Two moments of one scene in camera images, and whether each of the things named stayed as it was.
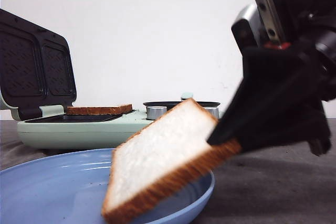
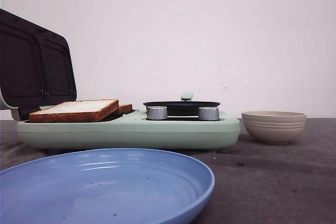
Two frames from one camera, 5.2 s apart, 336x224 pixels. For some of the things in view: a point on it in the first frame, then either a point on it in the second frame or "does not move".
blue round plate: (70, 188) does not move
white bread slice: (161, 159) -> (83, 110)
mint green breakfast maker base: (81, 131) does not move
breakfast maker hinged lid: (37, 67) does not move
